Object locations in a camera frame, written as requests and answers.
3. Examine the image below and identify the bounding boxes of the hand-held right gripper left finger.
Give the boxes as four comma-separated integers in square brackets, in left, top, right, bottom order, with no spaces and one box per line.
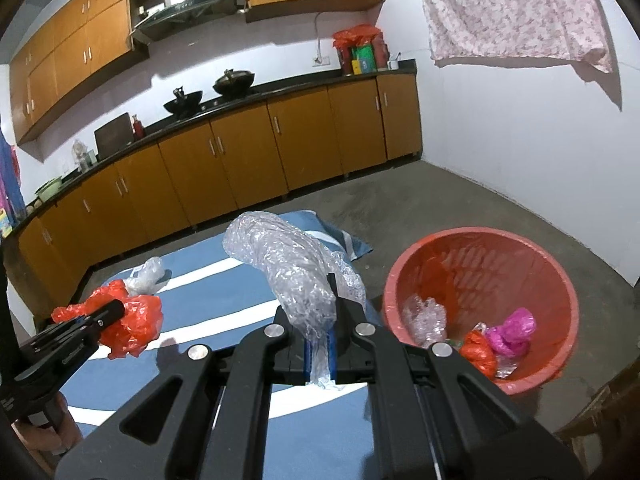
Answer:
[55,305,314,480]

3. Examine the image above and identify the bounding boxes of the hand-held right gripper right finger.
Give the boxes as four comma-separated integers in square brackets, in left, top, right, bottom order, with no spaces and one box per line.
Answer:
[325,272,584,480]

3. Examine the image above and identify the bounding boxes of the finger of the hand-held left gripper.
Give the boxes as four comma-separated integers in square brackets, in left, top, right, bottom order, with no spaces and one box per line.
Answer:
[22,299,126,349]

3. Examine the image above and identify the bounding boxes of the red plastic bag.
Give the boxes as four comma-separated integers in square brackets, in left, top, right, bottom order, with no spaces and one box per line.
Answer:
[51,280,164,360]
[460,330,498,378]

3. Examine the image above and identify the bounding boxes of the large bubble wrap sheet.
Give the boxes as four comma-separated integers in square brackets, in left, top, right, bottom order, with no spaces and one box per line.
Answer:
[222,211,368,390]

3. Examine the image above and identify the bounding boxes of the clear plastic bag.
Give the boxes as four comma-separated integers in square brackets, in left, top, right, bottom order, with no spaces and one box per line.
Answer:
[401,294,449,350]

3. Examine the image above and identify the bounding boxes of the pink plastic bag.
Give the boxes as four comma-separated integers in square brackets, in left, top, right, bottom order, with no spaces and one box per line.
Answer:
[484,307,537,359]

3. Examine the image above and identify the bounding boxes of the red plastic basket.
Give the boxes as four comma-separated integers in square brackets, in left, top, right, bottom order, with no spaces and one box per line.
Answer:
[382,227,580,396]

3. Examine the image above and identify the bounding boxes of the person's left hand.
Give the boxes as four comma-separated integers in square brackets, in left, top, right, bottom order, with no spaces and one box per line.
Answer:
[12,392,84,457]

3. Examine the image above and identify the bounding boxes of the crumpled bubble wrap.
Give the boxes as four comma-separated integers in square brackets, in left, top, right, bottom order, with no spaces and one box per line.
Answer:
[122,256,166,297]

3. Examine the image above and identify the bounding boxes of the blue white striped blanket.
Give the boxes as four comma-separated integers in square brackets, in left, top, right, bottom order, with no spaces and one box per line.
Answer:
[20,208,396,480]

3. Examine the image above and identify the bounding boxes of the green basin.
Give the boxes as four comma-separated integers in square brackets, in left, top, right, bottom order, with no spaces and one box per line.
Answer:
[34,176,63,201]

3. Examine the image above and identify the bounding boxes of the blue pink hanging cloth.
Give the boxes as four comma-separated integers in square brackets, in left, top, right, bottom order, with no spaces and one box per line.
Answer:
[0,130,26,238]

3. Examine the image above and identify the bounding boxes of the glass jar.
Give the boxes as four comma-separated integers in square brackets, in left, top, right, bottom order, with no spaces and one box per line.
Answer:
[72,140,96,171]

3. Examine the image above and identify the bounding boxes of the brown cutting board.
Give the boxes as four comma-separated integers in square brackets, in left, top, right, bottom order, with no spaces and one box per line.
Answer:
[94,112,133,160]

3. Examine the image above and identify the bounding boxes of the wooden kitchen base cabinets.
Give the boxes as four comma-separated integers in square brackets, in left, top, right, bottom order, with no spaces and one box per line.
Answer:
[5,59,423,311]

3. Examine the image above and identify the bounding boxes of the black wok with lid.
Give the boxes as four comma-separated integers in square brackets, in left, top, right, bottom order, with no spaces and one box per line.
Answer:
[212,68,256,97]

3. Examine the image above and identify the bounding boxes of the wooden chair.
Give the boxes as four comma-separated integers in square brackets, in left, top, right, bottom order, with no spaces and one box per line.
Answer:
[555,375,640,480]

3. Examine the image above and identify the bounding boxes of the red bag on countertop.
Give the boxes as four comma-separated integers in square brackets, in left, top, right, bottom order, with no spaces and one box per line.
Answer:
[332,24,388,73]

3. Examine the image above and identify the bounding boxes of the range hood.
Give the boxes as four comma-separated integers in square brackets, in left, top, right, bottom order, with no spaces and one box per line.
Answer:
[129,0,248,43]

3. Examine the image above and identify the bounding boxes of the pink floral hanging cloth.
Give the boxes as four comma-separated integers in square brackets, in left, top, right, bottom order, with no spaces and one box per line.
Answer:
[407,0,615,75]

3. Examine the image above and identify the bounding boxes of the wooden wall cabinets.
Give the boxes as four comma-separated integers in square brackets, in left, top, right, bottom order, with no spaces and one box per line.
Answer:
[10,0,386,146]

